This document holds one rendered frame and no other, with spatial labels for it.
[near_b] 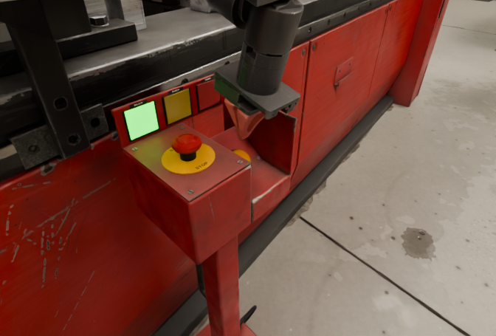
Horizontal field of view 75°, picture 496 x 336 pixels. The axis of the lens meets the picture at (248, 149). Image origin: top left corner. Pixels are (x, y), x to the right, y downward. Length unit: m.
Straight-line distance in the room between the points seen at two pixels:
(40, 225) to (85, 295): 0.19
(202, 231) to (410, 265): 1.08
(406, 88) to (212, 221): 2.19
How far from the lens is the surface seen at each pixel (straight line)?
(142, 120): 0.48
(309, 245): 1.35
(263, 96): 0.40
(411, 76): 2.47
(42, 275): 0.62
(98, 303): 0.74
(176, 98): 0.50
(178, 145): 0.42
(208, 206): 0.40
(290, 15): 0.36
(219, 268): 0.63
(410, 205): 1.66
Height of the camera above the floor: 1.04
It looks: 35 degrees down
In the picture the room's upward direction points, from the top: straight up
